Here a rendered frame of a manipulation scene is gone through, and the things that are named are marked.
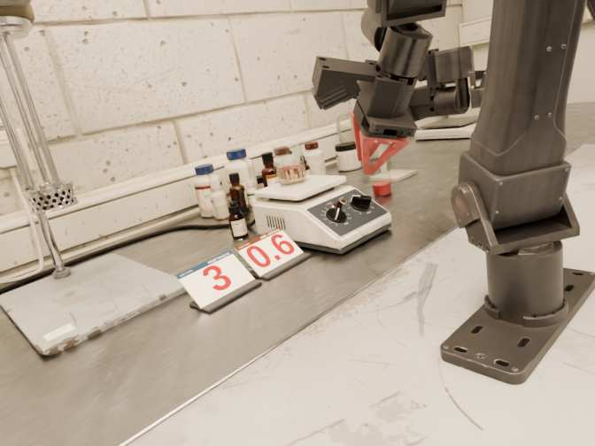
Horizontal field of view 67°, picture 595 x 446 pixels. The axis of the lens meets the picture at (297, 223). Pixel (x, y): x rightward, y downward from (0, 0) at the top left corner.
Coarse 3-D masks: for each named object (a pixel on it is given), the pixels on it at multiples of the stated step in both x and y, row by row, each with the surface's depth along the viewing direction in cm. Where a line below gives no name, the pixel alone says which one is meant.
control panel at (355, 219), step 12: (348, 192) 74; (324, 204) 70; (348, 204) 71; (372, 204) 73; (324, 216) 68; (348, 216) 69; (360, 216) 70; (372, 216) 70; (336, 228) 66; (348, 228) 66
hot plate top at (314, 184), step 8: (312, 176) 81; (320, 176) 79; (328, 176) 78; (336, 176) 77; (344, 176) 76; (304, 184) 75; (312, 184) 74; (320, 184) 73; (328, 184) 73; (336, 184) 74; (256, 192) 76; (264, 192) 75; (272, 192) 74; (280, 192) 73; (288, 192) 72; (296, 192) 71; (304, 192) 70; (312, 192) 70
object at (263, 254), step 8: (280, 232) 70; (264, 240) 68; (272, 240) 68; (280, 240) 69; (288, 240) 69; (248, 248) 65; (256, 248) 66; (264, 248) 66; (272, 248) 67; (280, 248) 68; (288, 248) 68; (296, 248) 69; (248, 256) 64; (256, 256) 65; (264, 256) 65; (272, 256) 66; (280, 256) 66; (288, 256) 67; (256, 264) 64; (264, 264) 64; (272, 264) 65
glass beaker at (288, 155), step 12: (276, 144) 78; (288, 144) 78; (300, 144) 75; (276, 156) 75; (288, 156) 74; (300, 156) 75; (276, 168) 76; (288, 168) 75; (300, 168) 75; (288, 180) 75; (300, 180) 76
